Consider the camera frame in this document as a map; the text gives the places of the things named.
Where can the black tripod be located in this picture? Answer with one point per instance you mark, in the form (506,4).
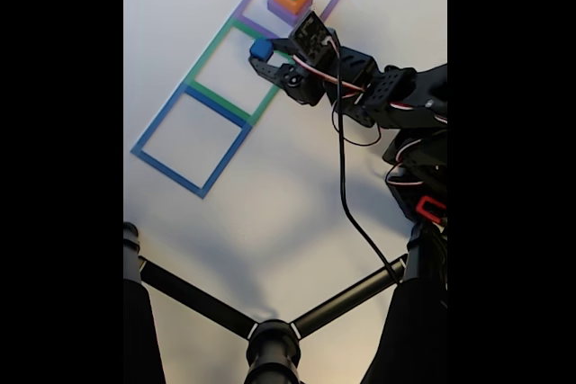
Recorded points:
(270,348)

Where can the blue square tape frame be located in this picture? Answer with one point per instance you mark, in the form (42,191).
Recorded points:
(171,175)

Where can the gripper camera board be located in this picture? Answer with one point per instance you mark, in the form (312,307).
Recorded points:
(312,38)

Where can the large purple cube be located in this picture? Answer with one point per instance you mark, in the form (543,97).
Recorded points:
(281,13)

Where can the green square tape frame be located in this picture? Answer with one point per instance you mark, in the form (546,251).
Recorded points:
(216,96)

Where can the small blue cube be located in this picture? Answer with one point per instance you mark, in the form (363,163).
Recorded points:
(260,47)

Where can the red clamp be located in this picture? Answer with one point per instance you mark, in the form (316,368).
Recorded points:
(423,208)

